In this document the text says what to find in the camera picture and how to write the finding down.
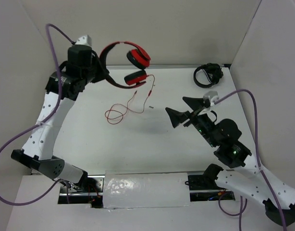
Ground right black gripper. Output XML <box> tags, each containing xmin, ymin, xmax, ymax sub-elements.
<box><xmin>163</xmin><ymin>95</ymin><xmax>217</xmax><ymax>146</ymax></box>

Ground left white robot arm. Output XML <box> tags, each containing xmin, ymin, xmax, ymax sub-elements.
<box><xmin>11</xmin><ymin>45</ymin><xmax>104</xmax><ymax>192</ymax></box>

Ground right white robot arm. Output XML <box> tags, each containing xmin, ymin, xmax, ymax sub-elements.
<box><xmin>165</xmin><ymin>97</ymin><xmax>295</xmax><ymax>226</ymax></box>

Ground black headphones in corner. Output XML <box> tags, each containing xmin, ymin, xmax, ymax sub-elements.
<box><xmin>193</xmin><ymin>63</ymin><xmax>223</xmax><ymax>89</ymax></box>

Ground white taped cover sheet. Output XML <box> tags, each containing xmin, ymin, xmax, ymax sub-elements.
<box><xmin>103</xmin><ymin>173</ymin><xmax>191</xmax><ymax>209</ymax></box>

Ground aluminium table frame rail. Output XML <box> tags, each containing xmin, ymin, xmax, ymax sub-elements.
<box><xmin>106</xmin><ymin>63</ymin><xmax>231</xmax><ymax>70</ymax></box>

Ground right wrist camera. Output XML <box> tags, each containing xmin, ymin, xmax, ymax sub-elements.
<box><xmin>203</xmin><ymin>90</ymin><xmax>219</xmax><ymax>107</ymax></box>

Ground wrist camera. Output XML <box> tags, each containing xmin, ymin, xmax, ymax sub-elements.
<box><xmin>203</xmin><ymin>90</ymin><xmax>219</xmax><ymax>107</ymax></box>
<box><xmin>75</xmin><ymin>35</ymin><xmax>92</xmax><ymax>47</ymax></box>

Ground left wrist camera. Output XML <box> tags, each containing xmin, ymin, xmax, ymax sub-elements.
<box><xmin>75</xmin><ymin>35</ymin><xmax>92</xmax><ymax>47</ymax></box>

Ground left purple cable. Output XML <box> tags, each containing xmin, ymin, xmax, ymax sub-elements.
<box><xmin>0</xmin><ymin>23</ymin><xmax>77</xmax><ymax>206</ymax></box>

